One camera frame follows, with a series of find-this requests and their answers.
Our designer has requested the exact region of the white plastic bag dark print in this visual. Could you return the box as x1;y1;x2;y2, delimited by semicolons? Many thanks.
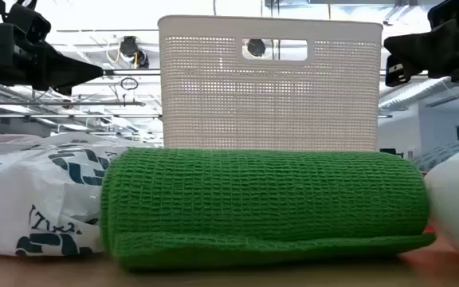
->
0;131;135;258

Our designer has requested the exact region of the green bandage roll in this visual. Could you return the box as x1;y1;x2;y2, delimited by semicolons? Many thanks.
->
100;147;437;272

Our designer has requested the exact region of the white perforated plastic basket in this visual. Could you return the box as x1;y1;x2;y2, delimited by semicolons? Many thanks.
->
157;14;384;153

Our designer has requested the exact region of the grey horizontal ceiling pipe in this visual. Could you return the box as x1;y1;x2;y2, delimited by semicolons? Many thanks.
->
0;100;147;108

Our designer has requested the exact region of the blue patterned white package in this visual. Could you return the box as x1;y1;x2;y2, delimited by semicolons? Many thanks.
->
412;137;459;173

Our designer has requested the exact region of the silver ventilation duct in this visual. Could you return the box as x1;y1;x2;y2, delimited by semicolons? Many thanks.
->
378;77;453;112

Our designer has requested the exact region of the black hanging cable loop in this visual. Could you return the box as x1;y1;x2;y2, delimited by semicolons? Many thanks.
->
120;77;139;91

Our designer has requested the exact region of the black ceiling cable reel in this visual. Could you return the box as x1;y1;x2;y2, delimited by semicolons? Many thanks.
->
246;38;268;58
118;35;151;69

